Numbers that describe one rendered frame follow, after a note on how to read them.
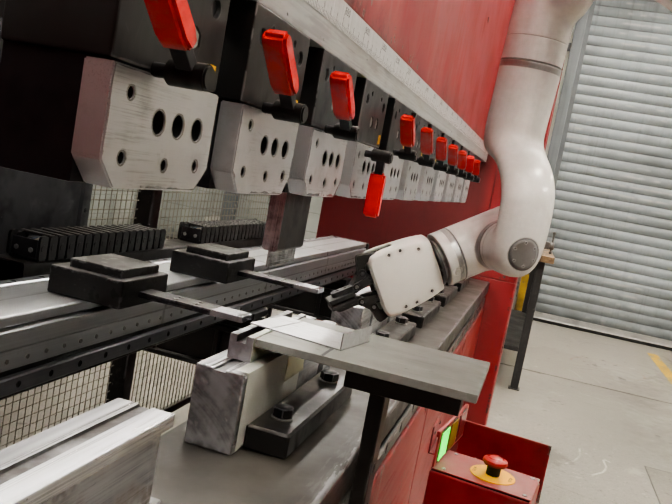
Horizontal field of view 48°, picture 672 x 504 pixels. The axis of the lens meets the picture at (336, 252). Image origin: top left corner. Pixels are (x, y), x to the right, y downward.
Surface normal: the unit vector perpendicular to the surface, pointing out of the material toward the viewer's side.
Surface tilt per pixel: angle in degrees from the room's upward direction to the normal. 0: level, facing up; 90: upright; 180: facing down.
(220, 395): 90
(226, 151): 90
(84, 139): 90
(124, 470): 90
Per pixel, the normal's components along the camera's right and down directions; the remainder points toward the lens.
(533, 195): 0.26, -0.18
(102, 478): 0.94, 0.21
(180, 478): 0.18, -0.98
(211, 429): -0.27, 0.06
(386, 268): 0.14, 0.13
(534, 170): 0.31, -0.51
